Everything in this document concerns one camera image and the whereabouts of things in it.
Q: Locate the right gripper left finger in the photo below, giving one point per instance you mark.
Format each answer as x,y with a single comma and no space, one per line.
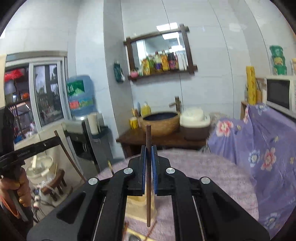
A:
136,184

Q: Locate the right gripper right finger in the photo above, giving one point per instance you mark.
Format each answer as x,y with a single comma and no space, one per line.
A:
161,183

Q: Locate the brown wooden chopstick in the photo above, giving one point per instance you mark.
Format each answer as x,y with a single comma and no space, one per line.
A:
148,169
71,161

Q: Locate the person's left hand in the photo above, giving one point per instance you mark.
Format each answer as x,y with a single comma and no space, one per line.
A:
23,191

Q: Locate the dark wooden sink counter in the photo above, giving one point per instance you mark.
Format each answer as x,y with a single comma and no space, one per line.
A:
132,140

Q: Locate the white appliance on stool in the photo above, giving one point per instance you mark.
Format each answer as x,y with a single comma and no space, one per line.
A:
42,170

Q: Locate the beige plastic utensil holder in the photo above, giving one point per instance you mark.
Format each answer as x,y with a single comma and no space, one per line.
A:
136,208

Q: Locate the woven brown basin sink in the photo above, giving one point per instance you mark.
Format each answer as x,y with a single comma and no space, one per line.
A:
162,123

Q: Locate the yellow mug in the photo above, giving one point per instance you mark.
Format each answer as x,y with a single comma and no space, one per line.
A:
133,123

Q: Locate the small wooden stool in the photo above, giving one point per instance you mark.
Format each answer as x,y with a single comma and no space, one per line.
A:
55,188

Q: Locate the water dispenser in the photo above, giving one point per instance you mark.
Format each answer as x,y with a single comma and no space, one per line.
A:
89,141

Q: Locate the white brown rice cooker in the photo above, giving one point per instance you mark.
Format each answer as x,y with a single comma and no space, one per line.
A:
195,124

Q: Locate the bronze faucet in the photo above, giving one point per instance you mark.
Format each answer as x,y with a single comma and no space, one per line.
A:
177,104

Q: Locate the sliding glass window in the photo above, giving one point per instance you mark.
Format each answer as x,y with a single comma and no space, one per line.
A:
35,90

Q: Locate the green hanging packet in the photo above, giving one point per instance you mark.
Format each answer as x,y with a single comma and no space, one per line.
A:
118,72

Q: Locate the blue water jug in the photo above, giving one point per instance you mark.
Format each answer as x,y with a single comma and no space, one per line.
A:
81,95

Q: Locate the purple floral cloth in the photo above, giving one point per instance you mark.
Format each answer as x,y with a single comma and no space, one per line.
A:
263,145

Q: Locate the yellow roll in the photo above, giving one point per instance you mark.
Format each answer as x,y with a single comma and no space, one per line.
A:
251,85

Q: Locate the white microwave oven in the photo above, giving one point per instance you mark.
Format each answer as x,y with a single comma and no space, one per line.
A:
280,93

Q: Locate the green stacked containers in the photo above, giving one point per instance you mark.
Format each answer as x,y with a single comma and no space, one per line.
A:
278,58

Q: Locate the wood framed wall mirror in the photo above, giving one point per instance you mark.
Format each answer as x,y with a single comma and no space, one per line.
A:
160,53

